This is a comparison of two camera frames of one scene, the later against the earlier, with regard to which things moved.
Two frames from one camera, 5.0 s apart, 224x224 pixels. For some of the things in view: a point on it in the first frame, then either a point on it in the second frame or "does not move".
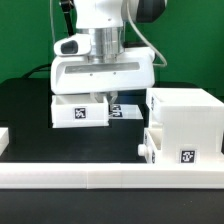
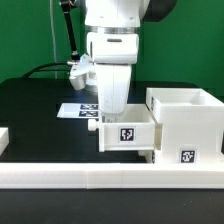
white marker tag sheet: [124, 111] to [79, 111]
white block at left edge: [4, 138] does not move
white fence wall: [124, 175] does not move
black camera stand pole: [66, 6] does not move
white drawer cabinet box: [192, 121] does not move
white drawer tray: [79, 111] to [133, 130]
